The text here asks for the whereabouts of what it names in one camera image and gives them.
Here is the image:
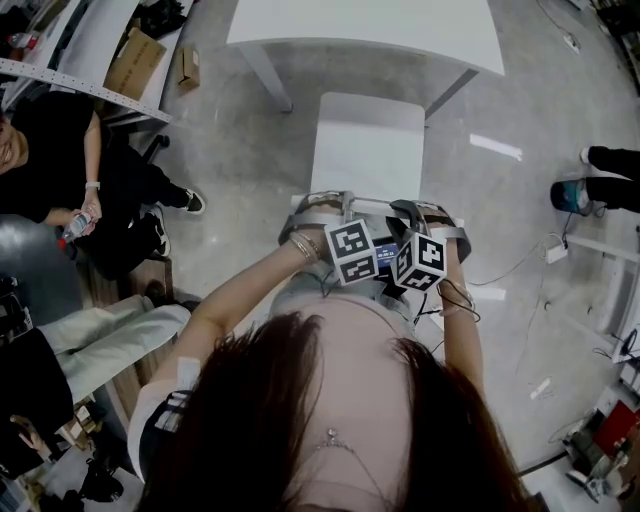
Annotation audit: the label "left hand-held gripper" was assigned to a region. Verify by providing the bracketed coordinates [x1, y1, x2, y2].
[277, 189, 380, 286]

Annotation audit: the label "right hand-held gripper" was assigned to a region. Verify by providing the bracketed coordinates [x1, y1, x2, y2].
[387, 198, 474, 295]

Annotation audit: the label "white wooden chair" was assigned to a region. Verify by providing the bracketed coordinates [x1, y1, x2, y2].
[289, 91, 466, 232]

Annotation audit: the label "person's right forearm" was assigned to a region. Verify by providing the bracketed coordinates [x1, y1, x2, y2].
[438, 279, 486, 401]

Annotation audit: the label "person's left forearm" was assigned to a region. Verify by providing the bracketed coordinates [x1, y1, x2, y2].
[187, 232, 331, 346]

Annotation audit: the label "person's right hand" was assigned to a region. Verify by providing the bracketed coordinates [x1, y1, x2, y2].
[423, 205, 459, 232]

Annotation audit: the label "person's left hand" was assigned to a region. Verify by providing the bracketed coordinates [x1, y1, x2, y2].
[297, 197, 344, 235]

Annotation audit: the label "small black monitor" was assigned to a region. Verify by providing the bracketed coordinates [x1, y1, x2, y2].
[374, 242, 401, 276]

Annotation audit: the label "person's light jeans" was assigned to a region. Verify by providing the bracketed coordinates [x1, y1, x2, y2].
[269, 269, 416, 341]

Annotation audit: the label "person's pink top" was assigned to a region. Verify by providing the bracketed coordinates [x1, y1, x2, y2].
[272, 294, 421, 512]

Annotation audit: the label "dark mesh waste basket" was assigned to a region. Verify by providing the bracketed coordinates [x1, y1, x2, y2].
[549, 177, 595, 217]

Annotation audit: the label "brown wooden platform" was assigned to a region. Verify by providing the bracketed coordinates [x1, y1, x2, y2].
[82, 254, 177, 416]

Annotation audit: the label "small cardboard box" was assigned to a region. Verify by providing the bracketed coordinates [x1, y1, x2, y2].
[176, 44, 202, 89]

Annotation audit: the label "person's white printed sleeve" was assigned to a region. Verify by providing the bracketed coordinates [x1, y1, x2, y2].
[127, 355, 202, 482]

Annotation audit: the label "clear water bottle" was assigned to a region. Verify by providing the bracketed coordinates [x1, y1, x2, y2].
[57, 212, 97, 247]
[7, 30, 41, 51]

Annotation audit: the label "large cardboard box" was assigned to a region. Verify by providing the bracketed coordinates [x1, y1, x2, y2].
[102, 27, 168, 101]

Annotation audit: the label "red box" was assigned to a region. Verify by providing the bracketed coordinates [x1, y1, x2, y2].
[597, 399, 640, 454]

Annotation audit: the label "black bag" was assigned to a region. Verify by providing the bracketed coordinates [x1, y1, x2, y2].
[137, 0, 189, 39]

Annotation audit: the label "white shelf rack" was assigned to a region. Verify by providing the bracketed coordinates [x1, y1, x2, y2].
[0, 0, 194, 129]

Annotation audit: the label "gold bangle bracelets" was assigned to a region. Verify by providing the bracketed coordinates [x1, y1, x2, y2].
[288, 229, 325, 262]

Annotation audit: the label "pale bangle bracelet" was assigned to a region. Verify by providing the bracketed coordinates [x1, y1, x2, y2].
[439, 298, 475, 318]

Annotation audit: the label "silver pendant necklace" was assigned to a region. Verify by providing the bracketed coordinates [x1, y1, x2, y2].
[307, 427, 396, 506]

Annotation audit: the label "white metal frame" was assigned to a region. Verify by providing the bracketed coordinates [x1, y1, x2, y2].
[567, 232, 640, 351]

